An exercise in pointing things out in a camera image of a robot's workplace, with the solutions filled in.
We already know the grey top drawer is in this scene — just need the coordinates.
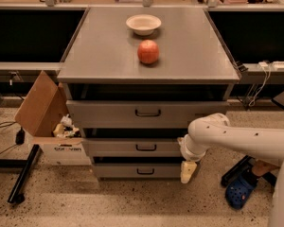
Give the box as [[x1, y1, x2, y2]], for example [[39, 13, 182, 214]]
[[66, 100, 228, 129]]

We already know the blue clog shoe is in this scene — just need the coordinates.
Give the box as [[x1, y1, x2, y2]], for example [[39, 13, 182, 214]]
[[225, 173, 258, 210]]

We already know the grey drawer cabinet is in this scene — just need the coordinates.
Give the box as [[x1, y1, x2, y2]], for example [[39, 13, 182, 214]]
[[57, 6, 240, 182]]

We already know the white power strip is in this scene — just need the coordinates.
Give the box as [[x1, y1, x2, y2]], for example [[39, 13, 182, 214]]
[[272, 61, 284, 71]]

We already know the black table leg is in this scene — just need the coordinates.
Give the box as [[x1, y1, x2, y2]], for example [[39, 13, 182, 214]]
[[0, 145, 40, 204], [221, 156, 276, 187]]

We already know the black table leg left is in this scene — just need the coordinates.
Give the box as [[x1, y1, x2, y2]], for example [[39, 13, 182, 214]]
[[0, 145, 40, 204]]

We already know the person's bare leg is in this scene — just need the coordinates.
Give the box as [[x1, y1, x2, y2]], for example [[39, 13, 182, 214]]
[[251, 160, 278, 177]]

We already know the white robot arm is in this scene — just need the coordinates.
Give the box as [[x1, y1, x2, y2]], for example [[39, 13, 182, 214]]
[[178, 113, 284, 227]]

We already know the white bowl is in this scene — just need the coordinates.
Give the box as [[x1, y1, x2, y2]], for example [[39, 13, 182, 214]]
[[126, 14, 162, 36]]

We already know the black power adapter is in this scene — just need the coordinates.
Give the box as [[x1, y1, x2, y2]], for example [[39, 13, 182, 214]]
[[15, 129, 25, 145]]

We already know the open cardboard box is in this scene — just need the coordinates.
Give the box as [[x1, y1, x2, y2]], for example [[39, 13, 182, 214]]
[[15, 71, 91, 166]]

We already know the red apple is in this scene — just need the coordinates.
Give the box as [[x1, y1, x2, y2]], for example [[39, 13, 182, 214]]
[[137, 40, 159, 64]]

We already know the black table leg right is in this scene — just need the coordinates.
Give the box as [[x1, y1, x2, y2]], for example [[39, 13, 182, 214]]
[[221, 156, 276, 187]]

